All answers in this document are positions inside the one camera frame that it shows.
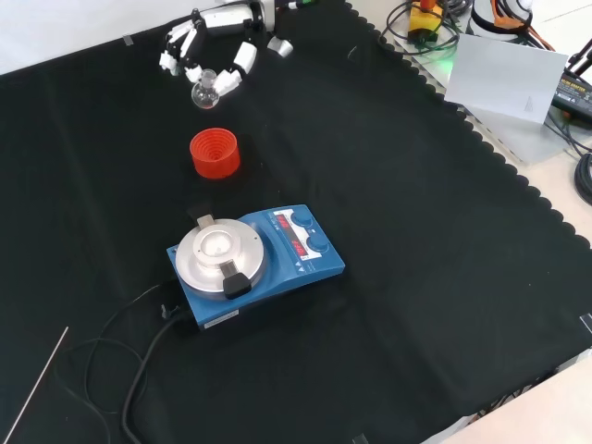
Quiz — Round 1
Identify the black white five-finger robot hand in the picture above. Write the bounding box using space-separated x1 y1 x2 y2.
158 0 278 96

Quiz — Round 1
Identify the black tripod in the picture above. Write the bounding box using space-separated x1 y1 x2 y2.
564 38 592 76

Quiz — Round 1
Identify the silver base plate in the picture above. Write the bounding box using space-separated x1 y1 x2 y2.
391 27 592 166

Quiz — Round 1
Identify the yellow stop button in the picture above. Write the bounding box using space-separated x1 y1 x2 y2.
406 0 445 43

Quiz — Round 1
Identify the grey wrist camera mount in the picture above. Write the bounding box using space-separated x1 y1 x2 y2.
266 36 295 59

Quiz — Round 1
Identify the black coiled cable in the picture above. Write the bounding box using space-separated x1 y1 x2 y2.
573 152 592 207

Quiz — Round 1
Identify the black power adapter yellow label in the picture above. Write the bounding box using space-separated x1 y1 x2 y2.
551 68 592 117

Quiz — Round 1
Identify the thick black heater power cable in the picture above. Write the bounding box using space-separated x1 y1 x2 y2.
120 313 198 444

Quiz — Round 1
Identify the orange robot cable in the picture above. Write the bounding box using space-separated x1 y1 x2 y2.
489 0 557 53

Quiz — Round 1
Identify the red ribbed flask holder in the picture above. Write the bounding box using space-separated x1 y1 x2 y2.
189 128 242 179

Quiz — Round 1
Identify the black bench cloth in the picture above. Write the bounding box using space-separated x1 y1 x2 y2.
0 0 592 444

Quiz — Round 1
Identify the pale board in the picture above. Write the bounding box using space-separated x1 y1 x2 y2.
443 32 570 125

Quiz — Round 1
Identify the clear round-bottom flask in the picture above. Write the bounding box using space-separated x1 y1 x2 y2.
191 68 221 111

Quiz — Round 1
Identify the blue-base heater with steel plate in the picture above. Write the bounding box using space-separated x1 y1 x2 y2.
166 203 346 333

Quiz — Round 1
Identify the thin metal probe rod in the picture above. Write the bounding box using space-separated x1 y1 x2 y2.
3 326 69 443

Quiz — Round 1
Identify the black looped cable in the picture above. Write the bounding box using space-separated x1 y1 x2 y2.
377 0 460 57

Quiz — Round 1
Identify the thin black heater cable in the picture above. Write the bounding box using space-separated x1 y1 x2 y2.
58 281 186 444

